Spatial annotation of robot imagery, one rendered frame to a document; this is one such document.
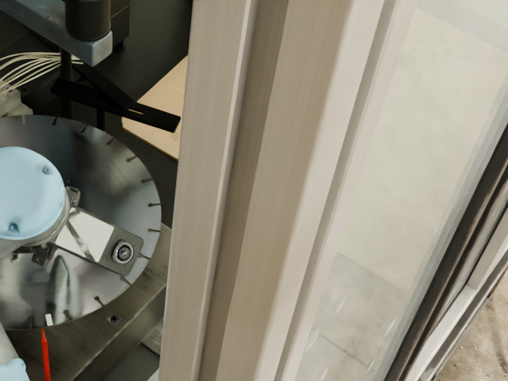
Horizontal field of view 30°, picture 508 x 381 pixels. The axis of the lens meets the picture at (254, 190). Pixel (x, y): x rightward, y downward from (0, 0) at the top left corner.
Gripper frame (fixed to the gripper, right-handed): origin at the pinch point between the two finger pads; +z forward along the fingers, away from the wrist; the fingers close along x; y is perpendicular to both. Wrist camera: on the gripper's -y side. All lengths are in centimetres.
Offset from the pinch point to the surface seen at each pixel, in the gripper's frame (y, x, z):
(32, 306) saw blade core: -0.5, 9.1, -1.2
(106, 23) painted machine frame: 7.1, -27.4, 7.9
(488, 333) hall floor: -93, -24, 107
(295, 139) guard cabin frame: -12, -1, -88
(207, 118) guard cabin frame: -10, -1, -86
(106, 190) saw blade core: -2.0, -7.5, 7.9
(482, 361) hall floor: -92, -17, 103
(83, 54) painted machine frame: 8.5, -23.1, 10.9
